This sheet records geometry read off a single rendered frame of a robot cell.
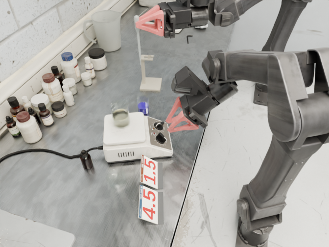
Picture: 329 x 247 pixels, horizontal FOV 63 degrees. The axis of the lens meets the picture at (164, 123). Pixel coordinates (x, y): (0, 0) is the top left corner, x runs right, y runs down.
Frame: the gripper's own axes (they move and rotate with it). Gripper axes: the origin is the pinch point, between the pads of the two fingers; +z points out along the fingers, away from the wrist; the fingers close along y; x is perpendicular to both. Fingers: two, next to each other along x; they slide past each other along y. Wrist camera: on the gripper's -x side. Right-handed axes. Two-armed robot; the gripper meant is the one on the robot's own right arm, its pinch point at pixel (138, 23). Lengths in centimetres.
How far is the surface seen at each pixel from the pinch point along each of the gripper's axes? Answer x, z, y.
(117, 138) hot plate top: 23.6, 11.4, 18.8
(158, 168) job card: 32.0, 1.5, 25.9
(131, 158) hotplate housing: 30.5, 8.7, 21.4
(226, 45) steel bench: 33, -48, -36
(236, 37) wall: 62, -87, -94
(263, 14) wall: 44, -100, -86
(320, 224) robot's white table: 33, -33, 53
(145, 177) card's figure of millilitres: 29.2, 6.2, 29.8
